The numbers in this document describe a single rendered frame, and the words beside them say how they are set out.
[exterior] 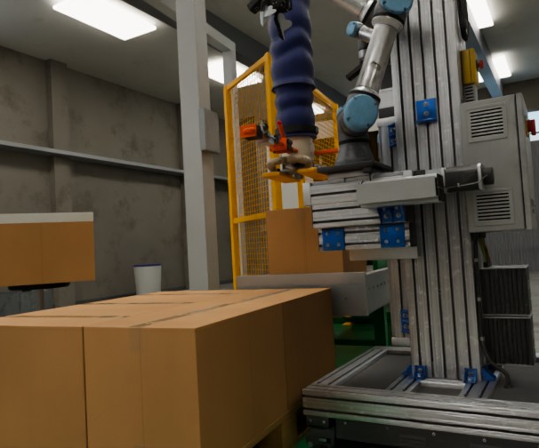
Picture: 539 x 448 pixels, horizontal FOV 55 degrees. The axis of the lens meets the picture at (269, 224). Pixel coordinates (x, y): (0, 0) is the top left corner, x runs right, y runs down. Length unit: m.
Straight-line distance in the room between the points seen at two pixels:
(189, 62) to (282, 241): 1.74
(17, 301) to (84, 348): 5.75
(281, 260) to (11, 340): 1.37
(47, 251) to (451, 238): 2.19
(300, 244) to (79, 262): 1.31
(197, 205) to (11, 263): 1.27
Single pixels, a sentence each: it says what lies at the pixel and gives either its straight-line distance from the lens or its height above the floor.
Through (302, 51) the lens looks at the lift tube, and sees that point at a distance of 2.85.
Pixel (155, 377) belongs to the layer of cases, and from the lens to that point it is 1.53.
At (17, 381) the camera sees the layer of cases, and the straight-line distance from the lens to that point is 1.91.
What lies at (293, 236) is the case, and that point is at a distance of 2.67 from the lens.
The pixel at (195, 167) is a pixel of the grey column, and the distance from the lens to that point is 3.74.
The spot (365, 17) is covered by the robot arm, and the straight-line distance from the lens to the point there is 2.15.
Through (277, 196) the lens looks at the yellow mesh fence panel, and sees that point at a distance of 3.51.
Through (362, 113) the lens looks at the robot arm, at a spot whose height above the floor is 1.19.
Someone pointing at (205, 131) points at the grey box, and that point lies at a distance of 3.72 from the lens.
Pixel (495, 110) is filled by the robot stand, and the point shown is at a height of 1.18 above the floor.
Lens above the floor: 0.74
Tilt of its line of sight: 3 degrees up
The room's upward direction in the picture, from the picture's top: 3 degrees counter-clockwise
